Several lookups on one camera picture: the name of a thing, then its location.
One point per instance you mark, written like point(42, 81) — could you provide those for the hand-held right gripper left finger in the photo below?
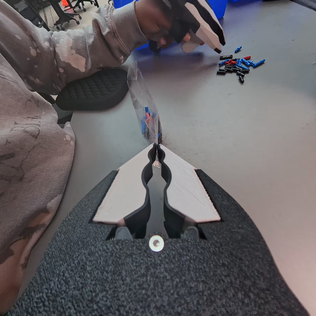
point(123, 195)

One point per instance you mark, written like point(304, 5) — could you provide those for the blue plastic storage bin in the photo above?
point(244, 1)
point(219, 8)

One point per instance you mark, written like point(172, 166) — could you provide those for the pile of small toy pins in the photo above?
point(234, 69)

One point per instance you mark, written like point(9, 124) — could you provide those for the person's grey sweatshirt torso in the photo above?
point(29, 160)

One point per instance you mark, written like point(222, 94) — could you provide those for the black office chair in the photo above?
point(81, 3)
point(64, 16)

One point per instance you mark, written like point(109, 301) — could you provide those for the person's left hand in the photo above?
point(150, 19)

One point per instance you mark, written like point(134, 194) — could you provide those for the black chair armrest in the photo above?
point(96, 88)

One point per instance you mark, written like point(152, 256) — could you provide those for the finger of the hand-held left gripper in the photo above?
point(206, 3)
point(207, 34)

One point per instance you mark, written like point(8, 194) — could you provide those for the grey desk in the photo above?
point(246, 148)

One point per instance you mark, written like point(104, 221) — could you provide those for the person's left forearm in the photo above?
point(74, 44)

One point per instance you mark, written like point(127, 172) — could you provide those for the small clear plastic bag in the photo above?
point(148, 128)

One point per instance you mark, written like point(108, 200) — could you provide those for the black emblem tile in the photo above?
point(226, 57)

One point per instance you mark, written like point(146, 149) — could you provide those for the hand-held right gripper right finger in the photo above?
point(190, 195)

